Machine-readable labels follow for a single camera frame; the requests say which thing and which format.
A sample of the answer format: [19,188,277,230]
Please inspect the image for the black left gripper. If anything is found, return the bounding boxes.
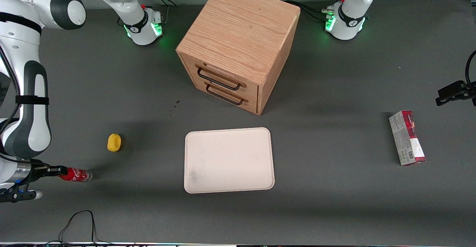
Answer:
[435,80,476,107]

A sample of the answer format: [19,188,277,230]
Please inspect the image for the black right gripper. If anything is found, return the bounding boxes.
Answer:
[0,163,69,203]

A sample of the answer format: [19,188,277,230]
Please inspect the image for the red and grey carton box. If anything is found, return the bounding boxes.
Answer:
[389,110,427,166]

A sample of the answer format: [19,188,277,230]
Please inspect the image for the black left arm base cables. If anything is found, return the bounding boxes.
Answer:
[284,0,347,21]

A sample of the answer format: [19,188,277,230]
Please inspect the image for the thin black looped cable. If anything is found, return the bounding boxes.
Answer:
[46,210,112,247]

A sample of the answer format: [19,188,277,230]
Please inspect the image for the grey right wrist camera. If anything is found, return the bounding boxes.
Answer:
[19,189,44,200]

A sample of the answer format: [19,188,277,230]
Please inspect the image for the wooden drawer cabinet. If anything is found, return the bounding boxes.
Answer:
[176,0,301,116]

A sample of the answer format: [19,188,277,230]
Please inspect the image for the black wire drawer handle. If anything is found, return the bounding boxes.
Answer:
[204,82,249,106]
[196,65,247,91]

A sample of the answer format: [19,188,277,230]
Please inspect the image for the wooden drawer front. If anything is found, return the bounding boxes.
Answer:
[193,79,259,114]
[181,54,260,96]

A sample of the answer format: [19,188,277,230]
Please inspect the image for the yellow lemon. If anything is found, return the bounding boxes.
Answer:
[107,133,122,152]

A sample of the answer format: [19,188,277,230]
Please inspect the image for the beige rectangular tray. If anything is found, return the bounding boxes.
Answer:
[184,127,275,194]

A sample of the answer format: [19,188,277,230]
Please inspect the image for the black arm base cables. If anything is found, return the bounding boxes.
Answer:
[141,0,178,26]
[284,0,347,21]

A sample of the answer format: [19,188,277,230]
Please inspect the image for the red coke bottle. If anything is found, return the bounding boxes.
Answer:
[59,167,93,183]

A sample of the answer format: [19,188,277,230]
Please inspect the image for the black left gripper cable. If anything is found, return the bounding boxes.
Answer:
[465,50,476,88]

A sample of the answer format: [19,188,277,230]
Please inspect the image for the black right arm base cables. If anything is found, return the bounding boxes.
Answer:
[141,0,178,26]

